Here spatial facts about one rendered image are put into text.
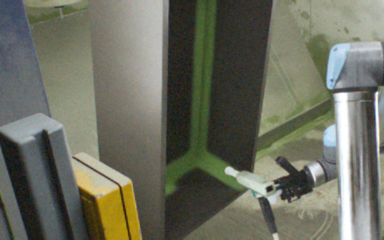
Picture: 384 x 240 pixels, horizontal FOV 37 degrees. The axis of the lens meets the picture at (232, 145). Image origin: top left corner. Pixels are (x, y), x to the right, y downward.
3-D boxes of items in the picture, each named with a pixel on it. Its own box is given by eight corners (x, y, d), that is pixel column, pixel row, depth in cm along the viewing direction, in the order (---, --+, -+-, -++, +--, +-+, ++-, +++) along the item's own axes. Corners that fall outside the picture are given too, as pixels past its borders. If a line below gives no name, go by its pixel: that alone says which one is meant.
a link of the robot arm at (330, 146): (355, 121, 202) (352, 146, 211) (321, 122, 203) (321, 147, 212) (358, 139, 196) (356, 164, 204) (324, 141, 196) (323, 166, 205)
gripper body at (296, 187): (286, 204, 203) (316, 192, 206) (280, 182, 202) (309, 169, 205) (278, 200, 210) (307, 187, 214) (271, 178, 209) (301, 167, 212)
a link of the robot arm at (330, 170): (341, 142, 213) (340, 161, 220) (312, 154, 210) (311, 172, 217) (356, 158, 206) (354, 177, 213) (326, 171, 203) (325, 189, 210)
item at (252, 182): (293, 237, 195) (272, 176, 191) (281, 243, 194) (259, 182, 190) (248, 210, 242) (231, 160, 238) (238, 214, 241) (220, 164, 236)
